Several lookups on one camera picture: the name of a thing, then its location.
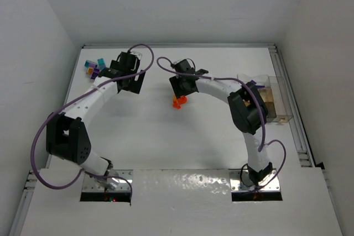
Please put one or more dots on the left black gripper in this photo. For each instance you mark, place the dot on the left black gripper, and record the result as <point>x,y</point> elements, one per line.
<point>135,82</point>

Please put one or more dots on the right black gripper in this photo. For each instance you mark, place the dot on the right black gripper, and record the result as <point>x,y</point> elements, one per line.
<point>180,89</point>

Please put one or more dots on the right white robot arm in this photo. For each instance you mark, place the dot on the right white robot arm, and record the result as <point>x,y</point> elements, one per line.
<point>248,110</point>

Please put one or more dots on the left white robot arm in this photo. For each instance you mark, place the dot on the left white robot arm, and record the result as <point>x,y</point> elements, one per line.
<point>66,133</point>

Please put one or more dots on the pile of small orange legos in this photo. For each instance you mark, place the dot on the pile of small orange legos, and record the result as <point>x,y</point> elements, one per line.
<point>177,102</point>

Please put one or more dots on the teal duplo brick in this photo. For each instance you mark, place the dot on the teal duplo brick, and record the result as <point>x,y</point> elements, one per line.
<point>101,64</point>

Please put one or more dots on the hollow purple duplo brick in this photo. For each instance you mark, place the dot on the hollow purple duplo brick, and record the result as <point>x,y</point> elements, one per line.
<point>92,72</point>

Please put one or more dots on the light blue duplo brick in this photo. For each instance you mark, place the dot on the light blue duplo brick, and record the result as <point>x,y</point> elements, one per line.
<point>91,64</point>

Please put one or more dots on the clear plastic container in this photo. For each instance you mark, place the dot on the clear plastic container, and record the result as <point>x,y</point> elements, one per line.
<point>273,91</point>

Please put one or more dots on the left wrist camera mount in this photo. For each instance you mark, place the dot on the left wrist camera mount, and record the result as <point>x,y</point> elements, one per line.
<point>137,54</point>

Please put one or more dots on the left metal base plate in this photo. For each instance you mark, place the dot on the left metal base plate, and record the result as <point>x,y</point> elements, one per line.
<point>117,181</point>

